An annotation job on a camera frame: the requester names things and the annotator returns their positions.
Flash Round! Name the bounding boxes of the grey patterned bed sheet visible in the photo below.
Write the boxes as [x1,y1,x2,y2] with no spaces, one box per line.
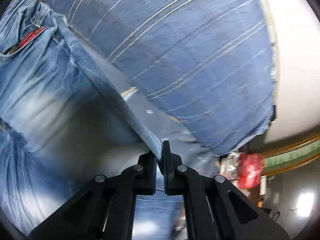
[84,45,219,177]

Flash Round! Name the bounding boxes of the blue plaid pillow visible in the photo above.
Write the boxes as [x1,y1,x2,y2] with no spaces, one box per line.
[44,0,274,155]

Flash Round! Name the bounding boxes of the red plastic bag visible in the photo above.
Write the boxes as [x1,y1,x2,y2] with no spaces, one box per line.
[237,153,265,189]

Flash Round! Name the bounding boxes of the light blue denim jeans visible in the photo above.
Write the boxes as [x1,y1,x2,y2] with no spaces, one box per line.
[0,0,190,240]

